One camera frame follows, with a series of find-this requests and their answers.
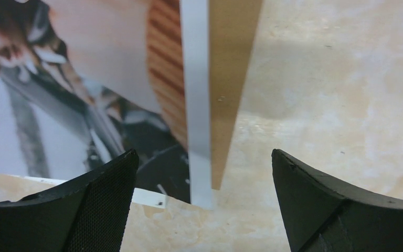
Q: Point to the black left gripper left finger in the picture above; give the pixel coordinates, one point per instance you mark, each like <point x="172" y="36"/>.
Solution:
<point x="87" y="213"/>

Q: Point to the glossy photo print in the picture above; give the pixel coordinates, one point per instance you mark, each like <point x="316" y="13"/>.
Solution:
<point x="82" y="82"/>

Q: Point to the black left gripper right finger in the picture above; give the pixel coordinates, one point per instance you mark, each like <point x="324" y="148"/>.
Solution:
<point x="323" y="213"/>

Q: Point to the brown fibreboard backing board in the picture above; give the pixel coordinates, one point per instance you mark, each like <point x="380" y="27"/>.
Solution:
<point x="232" y="30"/>

